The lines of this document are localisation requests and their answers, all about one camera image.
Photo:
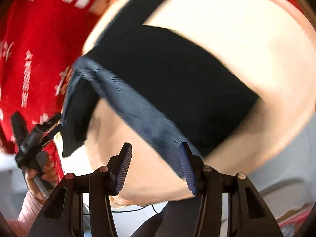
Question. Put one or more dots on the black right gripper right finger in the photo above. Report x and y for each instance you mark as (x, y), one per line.
(248, 214)

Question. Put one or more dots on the pink sleeved forearm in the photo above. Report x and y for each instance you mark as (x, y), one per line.
(32, 205)

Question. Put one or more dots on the dark navy pants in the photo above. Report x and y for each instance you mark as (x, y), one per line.
(166, 88)

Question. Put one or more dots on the cream sofa cushion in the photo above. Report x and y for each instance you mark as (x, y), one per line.
(268, 44)

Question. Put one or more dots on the person's left hand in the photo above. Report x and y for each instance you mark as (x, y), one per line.
(41, 180)

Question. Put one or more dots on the red printed blanket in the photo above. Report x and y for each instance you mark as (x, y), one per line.
(40, 40)

